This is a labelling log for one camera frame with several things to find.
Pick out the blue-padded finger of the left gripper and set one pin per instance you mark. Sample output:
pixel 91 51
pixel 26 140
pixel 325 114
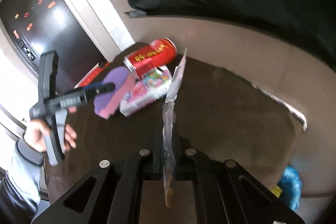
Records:
pixel 91 91

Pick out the blue trash bag bin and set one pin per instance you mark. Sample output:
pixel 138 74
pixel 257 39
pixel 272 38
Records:
pixel 291 186

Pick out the person's left hand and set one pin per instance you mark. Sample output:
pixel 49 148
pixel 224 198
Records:
pixel 38 128

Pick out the white colourful snack bag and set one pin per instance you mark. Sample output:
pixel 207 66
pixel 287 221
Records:
pixel 146 91

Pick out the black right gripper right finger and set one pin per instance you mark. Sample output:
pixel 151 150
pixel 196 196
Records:
pixel 180 145

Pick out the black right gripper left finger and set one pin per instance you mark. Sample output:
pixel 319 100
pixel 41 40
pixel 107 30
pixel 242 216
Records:
pixel 158 150

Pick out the red drink can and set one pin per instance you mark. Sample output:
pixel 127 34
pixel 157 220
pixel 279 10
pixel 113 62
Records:
pixel 157 53

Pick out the purple pink sponge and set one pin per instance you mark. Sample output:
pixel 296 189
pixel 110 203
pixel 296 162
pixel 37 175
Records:
pixel 106 105

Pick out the black refrigerator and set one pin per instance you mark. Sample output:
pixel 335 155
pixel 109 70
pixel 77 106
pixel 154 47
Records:
pixel 39 26

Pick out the clear silver plastic wrapper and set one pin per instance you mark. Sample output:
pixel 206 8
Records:
pixel 168 116

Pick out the grey sleeve left forearm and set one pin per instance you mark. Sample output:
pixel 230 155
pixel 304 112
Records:
pixel 20 188

